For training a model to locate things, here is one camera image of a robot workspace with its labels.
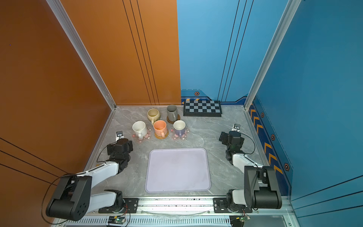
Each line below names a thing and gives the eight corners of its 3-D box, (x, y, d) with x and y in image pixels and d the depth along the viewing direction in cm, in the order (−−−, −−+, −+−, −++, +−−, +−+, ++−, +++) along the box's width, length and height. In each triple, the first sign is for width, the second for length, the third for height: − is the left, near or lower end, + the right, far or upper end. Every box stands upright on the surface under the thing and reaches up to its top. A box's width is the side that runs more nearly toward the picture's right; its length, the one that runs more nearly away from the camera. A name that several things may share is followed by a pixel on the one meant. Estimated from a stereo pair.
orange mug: (154, 140, 101) (151, 133, 93) (156, 127, 108) (154, 119, 100) (166, 140, 101) (164, 133, 93) (167, 127, 108) (166, 119, 100)
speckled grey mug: (167, 124, 110) (166, 115, 101) (168, 114, 117) (167, 104, 108) (177, 124, 110) (176, 115, 101) (177, 114, 117) (176, 104, 108)
